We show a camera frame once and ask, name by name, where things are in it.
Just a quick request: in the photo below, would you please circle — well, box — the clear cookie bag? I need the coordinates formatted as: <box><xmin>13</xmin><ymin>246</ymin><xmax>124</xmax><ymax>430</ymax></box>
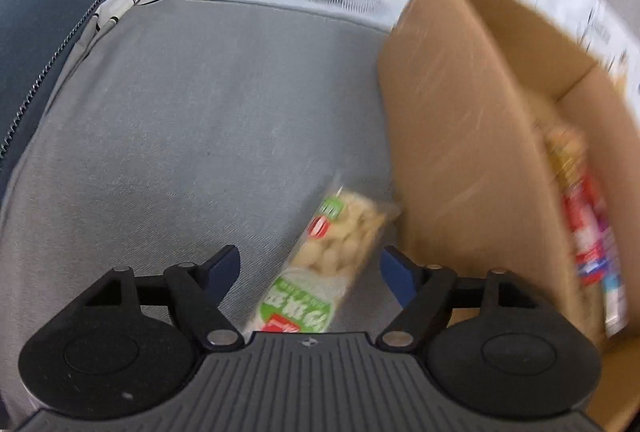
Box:
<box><xmin>544</xmin><ymin>125</ymin><xmax>587</xmax><ymax>194</ymax></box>

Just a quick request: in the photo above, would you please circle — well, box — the pale puffed snack packet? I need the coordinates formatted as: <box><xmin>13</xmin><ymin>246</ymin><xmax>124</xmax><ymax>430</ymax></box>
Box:
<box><xmin>242</xmin><ymin>175</ymin><xmax>404</xmax><ymax>336</ymax></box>

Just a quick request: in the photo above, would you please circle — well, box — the brown cardboard box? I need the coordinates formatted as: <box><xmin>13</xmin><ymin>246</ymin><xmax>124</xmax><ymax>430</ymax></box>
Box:
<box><xmin>377</xmin><ymin>0</ymin><xmax>640</xmax><ymax>432</ymax></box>

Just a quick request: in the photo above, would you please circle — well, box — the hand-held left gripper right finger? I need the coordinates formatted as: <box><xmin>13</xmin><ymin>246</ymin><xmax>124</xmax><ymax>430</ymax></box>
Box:
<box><xmin>375</xmin><ymin>246</ymin><xmax>543</xmax><ymax>353</ymax></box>

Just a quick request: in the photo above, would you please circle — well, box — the silver snack packet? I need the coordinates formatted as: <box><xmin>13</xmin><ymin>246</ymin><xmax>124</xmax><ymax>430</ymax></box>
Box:
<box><xmin>602</xmin><ymin>272</ymin><xmax>631</xmax><ymax>339</ymax></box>

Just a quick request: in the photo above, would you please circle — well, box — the red blue snack packet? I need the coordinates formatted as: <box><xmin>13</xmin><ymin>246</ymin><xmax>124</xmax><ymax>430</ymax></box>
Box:
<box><xmin>560</xmin><ymin>182</ymin><xmax>609</xmax><ymax>286</ymax></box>

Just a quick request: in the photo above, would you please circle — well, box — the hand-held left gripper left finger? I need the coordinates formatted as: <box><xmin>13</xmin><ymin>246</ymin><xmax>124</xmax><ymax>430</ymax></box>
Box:
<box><xmin>82</xmin><ymin>245</ymin><xmax>246</xmax><ymax>353</ymax></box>

